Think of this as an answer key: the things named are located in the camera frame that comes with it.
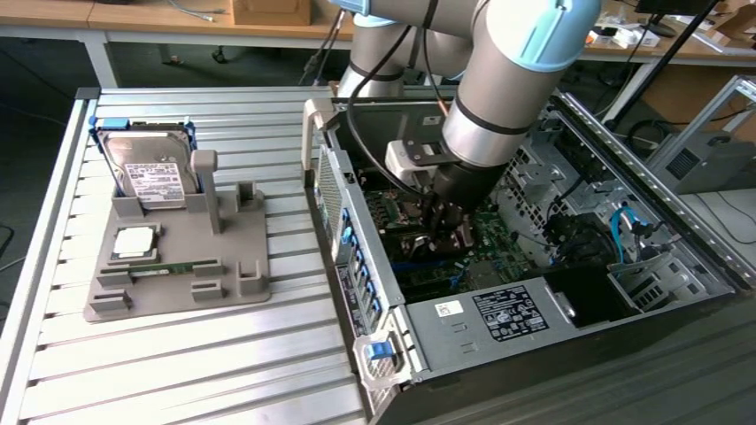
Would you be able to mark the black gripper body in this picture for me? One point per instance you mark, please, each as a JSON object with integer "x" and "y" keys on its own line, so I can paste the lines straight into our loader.
{"x": 467, "y": 186}

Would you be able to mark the black graphics card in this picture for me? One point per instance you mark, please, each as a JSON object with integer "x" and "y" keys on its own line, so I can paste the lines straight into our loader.
{"x": 407, "y": 252}

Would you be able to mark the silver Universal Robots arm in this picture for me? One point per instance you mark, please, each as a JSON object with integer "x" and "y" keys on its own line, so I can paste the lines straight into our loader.
{"x": 501, "y": 88}

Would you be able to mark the CPU socket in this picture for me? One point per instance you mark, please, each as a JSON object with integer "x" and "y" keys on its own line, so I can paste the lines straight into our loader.
{"x": 407, "y": 208}

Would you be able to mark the green motherboard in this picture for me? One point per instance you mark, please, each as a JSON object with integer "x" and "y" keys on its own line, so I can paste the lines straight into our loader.
{"x": 489, "y": 230}

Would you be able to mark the blue expansion slot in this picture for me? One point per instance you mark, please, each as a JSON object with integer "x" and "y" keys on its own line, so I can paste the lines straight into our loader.
{"x": 421, "y": 266}

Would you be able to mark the tall metal drive cage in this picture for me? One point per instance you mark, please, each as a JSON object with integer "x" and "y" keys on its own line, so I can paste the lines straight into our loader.
{"x": 543, "y": 177}

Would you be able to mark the blue slot cover clip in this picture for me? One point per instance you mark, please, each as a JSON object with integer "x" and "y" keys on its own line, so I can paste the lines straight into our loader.
{"x": 348, "y": 233}

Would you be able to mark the black expansion slot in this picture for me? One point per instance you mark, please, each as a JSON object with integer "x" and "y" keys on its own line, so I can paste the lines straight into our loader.
{"x": 425, "y": 288}

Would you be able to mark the grey power supply unit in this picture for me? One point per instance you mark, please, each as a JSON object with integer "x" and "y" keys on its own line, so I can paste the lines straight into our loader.
{"x": 460, "y": 327}

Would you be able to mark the blue case latch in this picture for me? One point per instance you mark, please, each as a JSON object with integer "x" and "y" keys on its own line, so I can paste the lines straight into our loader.
{"x": 377, "y": 350}

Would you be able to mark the low metal disk bay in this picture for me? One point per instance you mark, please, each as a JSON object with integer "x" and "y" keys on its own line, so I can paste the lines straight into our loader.
{"x": 649, "y": 283}

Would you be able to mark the open black PC case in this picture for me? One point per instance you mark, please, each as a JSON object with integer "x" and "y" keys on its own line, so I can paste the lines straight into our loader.
{"x": 531, "y": 389}

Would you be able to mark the orange small box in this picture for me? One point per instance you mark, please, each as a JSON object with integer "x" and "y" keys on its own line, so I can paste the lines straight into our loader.
{"x": 592, "y": 39}

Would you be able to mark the grey control box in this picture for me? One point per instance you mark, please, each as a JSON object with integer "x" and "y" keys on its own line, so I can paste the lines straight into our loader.
{"x": 708, "y": 168}

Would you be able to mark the grey parts rack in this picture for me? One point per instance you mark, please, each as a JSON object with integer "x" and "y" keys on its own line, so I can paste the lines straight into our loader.
{"x": 177, "y": 248}

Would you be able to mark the white small box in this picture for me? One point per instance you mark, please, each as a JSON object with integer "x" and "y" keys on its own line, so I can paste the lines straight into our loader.
{"x": 647, "y": 40}

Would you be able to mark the black slanted pole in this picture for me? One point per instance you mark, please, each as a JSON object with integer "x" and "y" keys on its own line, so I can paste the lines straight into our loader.
{"x": 667, "y": 53}

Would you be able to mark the green RAM stick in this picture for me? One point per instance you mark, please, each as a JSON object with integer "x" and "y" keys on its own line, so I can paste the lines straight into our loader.
{"x": 165, "y": 268}

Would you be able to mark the black monitor with stand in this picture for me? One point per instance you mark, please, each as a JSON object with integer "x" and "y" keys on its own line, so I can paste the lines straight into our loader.
{"x": 659, "y": 28}

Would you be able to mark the silver hard disk drive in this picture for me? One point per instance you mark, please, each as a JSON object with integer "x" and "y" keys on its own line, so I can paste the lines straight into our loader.
{"x": 148, "y": 177}

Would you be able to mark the silver CPU chip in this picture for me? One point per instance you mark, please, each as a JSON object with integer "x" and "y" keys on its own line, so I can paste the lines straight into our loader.
{"x": 132, "y": 242}

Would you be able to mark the closed cardboard box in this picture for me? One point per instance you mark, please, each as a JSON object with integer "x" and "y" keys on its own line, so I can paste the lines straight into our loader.
{"x": 265, "y": 13}

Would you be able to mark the cluttered wooden desk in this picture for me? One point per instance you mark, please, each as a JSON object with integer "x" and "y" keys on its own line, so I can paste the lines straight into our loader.
{"x": 732, "y": 54}

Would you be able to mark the blue disk caddy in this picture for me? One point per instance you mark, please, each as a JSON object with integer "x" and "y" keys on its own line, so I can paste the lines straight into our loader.
{"x": 112, "y": 123}

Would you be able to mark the brown cardboard piece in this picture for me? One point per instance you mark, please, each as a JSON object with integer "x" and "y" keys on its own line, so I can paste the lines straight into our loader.
{"x": 737, "y": 26}

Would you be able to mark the long wooden desk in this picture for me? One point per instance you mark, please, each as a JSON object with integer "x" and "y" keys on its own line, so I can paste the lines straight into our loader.
{"x": 59, "y": 13}

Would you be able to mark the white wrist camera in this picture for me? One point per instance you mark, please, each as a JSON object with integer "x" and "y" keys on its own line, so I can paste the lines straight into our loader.
{"x": 401, "y": 159}

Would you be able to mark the aluminium profile frame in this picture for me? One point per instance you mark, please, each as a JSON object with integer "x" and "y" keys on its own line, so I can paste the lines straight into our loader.
{"x": 708, "y": 110}

